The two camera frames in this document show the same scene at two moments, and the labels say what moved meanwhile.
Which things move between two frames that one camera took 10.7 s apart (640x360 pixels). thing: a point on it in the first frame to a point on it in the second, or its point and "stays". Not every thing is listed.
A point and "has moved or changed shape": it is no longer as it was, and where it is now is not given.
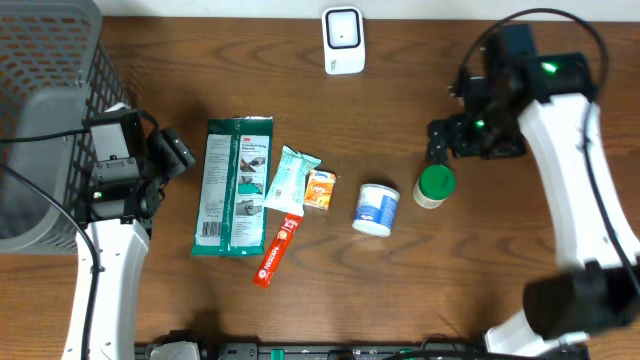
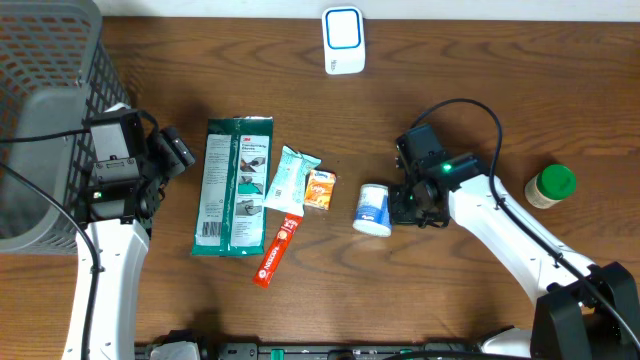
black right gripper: [460, 147] to [399, 214]
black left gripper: [174, 150] stays
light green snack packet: [287, 188] stays
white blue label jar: [376, 209] stays
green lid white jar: [436, 183] has moved or changed shape
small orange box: [320, 188] stays
